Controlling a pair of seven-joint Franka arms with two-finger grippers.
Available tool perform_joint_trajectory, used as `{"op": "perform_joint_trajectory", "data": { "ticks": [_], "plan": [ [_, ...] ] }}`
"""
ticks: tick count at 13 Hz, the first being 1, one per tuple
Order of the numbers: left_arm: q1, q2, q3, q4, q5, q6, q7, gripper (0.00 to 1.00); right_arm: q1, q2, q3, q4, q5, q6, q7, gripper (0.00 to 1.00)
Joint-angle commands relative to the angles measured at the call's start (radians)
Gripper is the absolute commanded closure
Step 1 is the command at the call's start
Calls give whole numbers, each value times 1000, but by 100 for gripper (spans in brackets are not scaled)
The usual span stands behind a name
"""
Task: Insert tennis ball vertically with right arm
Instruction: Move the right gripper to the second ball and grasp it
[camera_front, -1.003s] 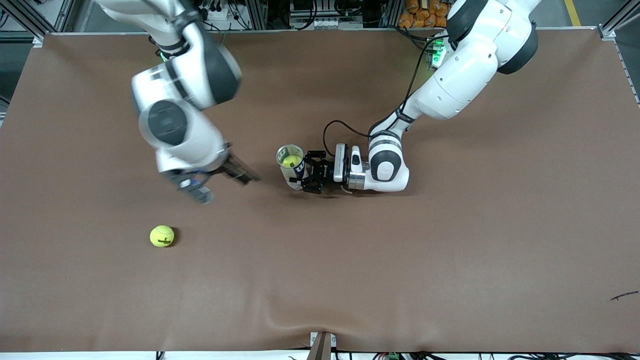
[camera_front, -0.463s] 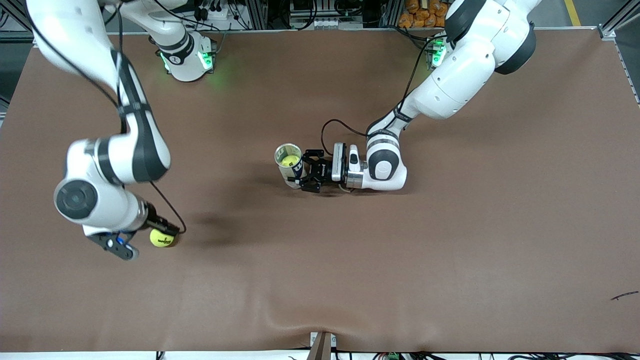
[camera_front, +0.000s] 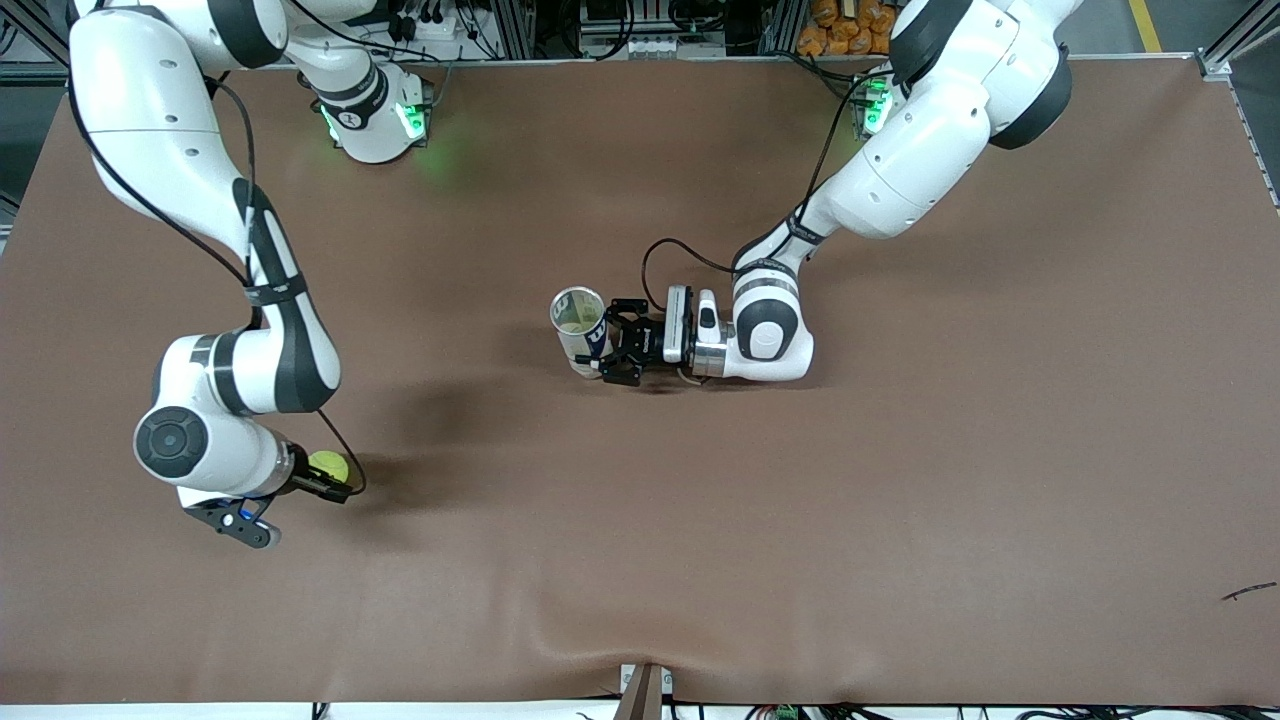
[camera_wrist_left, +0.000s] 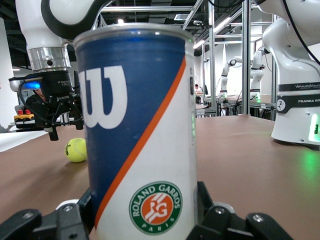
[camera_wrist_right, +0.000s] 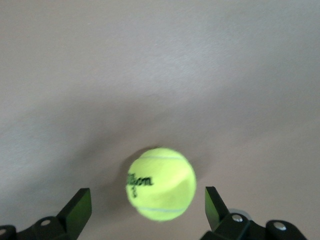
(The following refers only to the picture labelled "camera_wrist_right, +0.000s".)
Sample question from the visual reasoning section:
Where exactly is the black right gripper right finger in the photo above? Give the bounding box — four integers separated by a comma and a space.
200, 185, 308, 240

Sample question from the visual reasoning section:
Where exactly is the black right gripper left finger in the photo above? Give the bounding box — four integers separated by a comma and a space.
0, 187, 93, 240

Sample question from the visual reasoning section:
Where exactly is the yellow Wilson tennis ball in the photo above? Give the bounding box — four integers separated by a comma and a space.
124, 146, 198, 222

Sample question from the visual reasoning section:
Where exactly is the brown table cover sheet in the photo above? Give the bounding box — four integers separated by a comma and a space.
0, 0, 320, 240

